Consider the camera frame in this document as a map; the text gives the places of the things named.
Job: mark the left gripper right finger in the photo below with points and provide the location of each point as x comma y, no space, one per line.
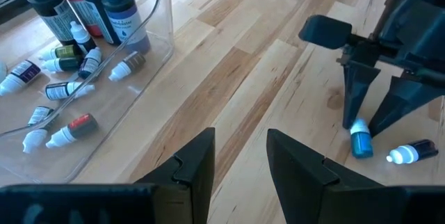
306,189

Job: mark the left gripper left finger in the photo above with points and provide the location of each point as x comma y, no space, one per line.
193,182

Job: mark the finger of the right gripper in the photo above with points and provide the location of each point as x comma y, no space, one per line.
354,92
403,100

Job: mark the small blue food coloring bottle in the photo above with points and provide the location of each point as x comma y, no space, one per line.
361,145

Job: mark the small red food coloring bottle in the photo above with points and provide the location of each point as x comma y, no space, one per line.
81,126

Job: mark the small brown food coloring bottle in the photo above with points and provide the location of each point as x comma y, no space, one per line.
133,62

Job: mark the small navy food coloring bottle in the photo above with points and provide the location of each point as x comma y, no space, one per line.
417,149
89,64

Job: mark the small black food coloring bottle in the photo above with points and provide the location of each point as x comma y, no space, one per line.
40,114
59,91

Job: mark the small dark-green food coloring bottle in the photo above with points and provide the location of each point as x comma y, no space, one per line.
67,64

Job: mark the large purple food coloring bottle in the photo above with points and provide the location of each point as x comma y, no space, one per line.
125,18

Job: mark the small green food coloring bottle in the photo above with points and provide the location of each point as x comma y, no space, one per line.
64,51

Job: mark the small dark food coloring bottle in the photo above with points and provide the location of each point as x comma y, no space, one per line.
79,34

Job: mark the small purple food coloring bottle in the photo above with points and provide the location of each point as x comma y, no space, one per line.
24,72

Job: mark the large black food coloring bottle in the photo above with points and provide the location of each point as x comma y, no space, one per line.
52,12

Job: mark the clear plastic bin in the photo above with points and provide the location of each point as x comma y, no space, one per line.
114,109

